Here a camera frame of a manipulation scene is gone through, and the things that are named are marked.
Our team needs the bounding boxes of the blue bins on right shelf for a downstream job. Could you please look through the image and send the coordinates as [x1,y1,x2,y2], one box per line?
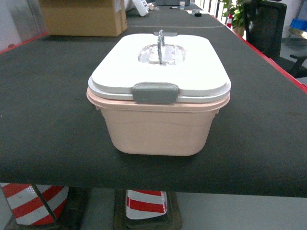
[289,18,307,32]

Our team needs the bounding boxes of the white paper cup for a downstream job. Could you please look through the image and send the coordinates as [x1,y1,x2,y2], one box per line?
[179,1,185,10]

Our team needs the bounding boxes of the white box lid grey latch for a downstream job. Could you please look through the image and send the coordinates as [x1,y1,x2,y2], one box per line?
[88,34,231,104]

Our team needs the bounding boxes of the red white traffic cone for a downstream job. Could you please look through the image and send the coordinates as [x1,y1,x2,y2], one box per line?
[113,190,182,230]
[0,183,88,230]

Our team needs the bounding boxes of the green potted plant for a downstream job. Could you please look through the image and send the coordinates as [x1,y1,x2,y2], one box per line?
[220,0,246,28]

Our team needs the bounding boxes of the black mesh chair right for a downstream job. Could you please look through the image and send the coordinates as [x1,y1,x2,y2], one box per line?
[243,0,307,79]

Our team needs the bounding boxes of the cardboard box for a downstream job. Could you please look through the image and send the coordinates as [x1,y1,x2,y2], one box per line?
[39,0,127,37]

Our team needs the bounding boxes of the white foam piece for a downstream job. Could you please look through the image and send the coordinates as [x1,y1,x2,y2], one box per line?
[124,0,154,17]

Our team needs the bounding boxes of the pink plastic storage box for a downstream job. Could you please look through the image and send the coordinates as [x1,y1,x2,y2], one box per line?
[86,90,230,156]

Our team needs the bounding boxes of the left red white traffic cone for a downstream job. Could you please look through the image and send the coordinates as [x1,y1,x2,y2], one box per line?
[0,183,88,230]

